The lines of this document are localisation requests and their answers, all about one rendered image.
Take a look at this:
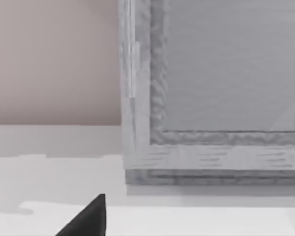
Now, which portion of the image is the grey wooden cabinet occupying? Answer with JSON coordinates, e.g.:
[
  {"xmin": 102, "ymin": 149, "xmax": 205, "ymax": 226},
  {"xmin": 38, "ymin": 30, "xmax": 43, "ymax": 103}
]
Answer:
[{"xmin": 118, "ymin": 0, "xmax": 295, "ymax": 186}]

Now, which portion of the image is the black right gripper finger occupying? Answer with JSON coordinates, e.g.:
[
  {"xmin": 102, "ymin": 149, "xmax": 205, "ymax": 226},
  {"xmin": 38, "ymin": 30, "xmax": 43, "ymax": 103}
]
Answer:
[{"xmin": 55, "ymin": 193, "xmax": 107, "ymax": 236}]

